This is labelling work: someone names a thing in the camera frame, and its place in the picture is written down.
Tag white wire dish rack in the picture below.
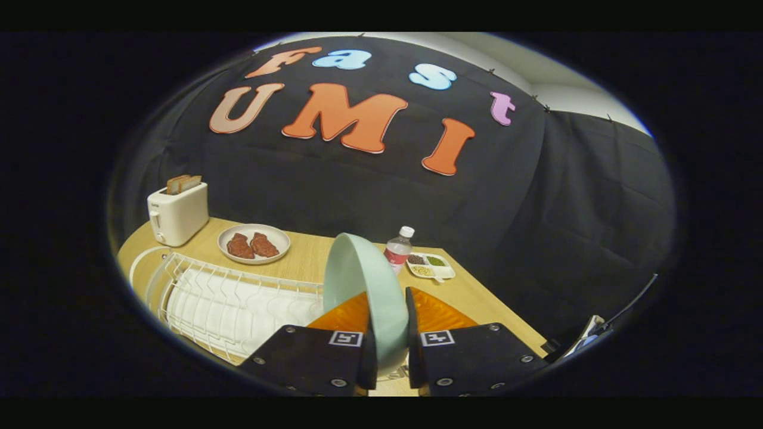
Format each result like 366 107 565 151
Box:
129 246 325 365

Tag white round plate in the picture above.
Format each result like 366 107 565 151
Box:
217 223 291 265

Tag brown meat piece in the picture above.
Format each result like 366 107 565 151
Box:
227 233 255 260
250 232 280 258

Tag pale green plate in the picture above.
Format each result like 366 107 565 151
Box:
322 232 411 376

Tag white divided condiment dish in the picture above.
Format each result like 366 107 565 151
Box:
406 253 457 283

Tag black backdrop cloth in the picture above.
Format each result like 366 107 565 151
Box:
110 36 677 358

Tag toast slices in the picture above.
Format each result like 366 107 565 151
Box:
166 175 203 195

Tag white toaster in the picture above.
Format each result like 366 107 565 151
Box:
147 182 210 247

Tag clear plastic bottle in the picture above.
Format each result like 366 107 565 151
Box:
384 226 415 275

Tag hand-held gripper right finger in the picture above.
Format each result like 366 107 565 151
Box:
405 287 549 397

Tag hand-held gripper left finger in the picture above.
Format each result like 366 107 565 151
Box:
237 291 379 397

